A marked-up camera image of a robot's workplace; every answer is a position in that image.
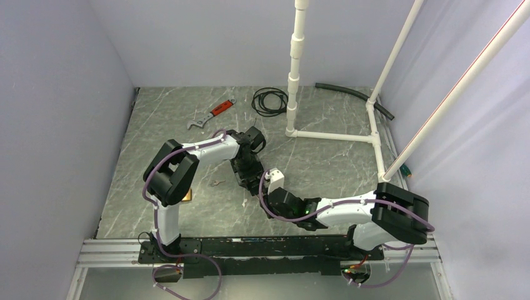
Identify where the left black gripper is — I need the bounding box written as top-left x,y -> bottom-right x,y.
231,152 -> 265,189

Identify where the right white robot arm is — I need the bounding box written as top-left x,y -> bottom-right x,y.
259,182 -> 435,259

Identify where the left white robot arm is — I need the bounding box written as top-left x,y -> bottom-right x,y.
142,126 -> 266,263

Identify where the brass padlock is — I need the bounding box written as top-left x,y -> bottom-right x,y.
182,189 -> 193,203

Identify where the green orange screwdriver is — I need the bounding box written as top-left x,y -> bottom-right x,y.
399,164 -> 413,178

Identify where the black foam tube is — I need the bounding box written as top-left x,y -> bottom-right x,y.
315,82 -> 396,121

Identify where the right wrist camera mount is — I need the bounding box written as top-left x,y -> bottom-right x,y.
265,168 -> 285,194

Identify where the red handled adjustable wrench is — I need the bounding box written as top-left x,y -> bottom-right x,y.
186,99 -> 237,130

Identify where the coiled black cable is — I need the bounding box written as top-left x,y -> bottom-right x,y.
251,87 -> 289,118

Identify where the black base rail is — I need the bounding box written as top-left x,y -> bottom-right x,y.
137,234 -> 384,279

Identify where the purple cable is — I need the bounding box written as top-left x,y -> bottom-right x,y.
151,253 -> 224,300

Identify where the white PVC pipe frame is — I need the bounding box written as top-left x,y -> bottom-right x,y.
284,0 -> 530,186

